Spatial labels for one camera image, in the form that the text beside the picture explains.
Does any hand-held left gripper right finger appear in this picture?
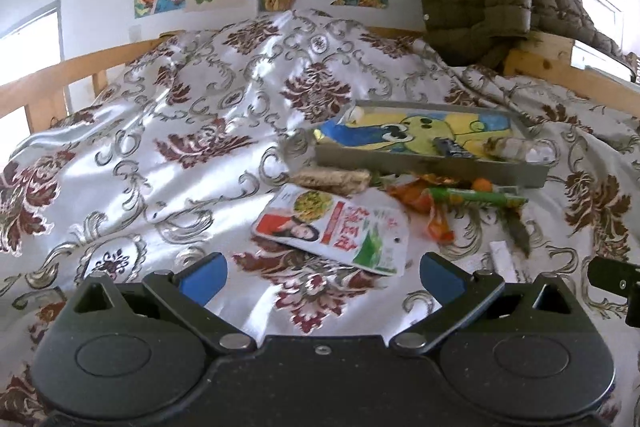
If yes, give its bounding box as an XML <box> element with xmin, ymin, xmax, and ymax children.
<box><xmin>390</xmin><ymin>252</ymin><xmax>582</xmax><ymax>354</ymax></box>

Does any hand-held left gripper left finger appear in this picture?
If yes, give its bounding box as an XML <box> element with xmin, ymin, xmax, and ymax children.
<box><xmin>65</xmin><ymin>252</ymin><xmax>257</xmax><ymax>354</ymax></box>

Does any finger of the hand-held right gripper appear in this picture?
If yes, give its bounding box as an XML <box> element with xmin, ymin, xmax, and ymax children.
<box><xmin>587</xmin><ymin>256</ymin><xmax>640</xmax><ymax>323</ymax></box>

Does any orange snack wrapper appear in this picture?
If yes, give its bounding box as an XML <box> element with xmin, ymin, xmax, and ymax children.
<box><xmin>387</xmin><ymin>179</ymin><xmax>463</xmax><ymax>244</ymax></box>

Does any green snack stick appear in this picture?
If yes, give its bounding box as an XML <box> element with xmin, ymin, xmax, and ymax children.
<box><xmin>427</xmin><ymin>187</ymin><xmax>528</xmax><ymax>208</ymax></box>

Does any white and red snack packet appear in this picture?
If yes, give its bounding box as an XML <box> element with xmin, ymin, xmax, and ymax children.
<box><xmin>250</xmin><ymin>183</ymin><xmax>411</xmax><ymax>277</ymax></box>

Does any metal tray with cartoon print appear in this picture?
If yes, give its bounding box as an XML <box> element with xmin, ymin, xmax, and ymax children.
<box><xmin>314</xmin><ymin>101</ymin><xmax>551</xmax><ymax>190</ymax></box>

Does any white paper strip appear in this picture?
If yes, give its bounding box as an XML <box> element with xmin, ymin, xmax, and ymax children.
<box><xmin>487</xmin><ymin>241</ymin><xmax>533</xmax><ymax>283</ymax></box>

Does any dark small snack packet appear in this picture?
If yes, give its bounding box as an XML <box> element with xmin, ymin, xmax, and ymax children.
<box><xmin>432</xmin><ymin>137</ymin><xmax>473</xmax><ymax>160</ymax></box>

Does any floral satin blanket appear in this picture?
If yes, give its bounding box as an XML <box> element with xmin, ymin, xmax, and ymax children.
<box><xmin>0</xmin><ymin>9</ymin><xmax>640</xmax><ymax>427</ymax></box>

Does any brown grain bar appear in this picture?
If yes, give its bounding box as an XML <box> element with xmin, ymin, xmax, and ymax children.
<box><xmin>289</xmin><ymin>167</ymin><xmax>373</xmax><ymax>196</ymax></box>

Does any window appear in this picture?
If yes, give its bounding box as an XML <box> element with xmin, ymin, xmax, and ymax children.
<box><xmin>0</xmin><ymin>0</ymin><xmax>68</xmax><ymax>142</ymax></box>

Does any wooden bed frame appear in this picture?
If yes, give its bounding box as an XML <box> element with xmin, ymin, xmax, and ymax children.
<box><xmin>0</xmin><ymin>27</ymin><xmax>640</xmax><ymax>135</ymax></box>

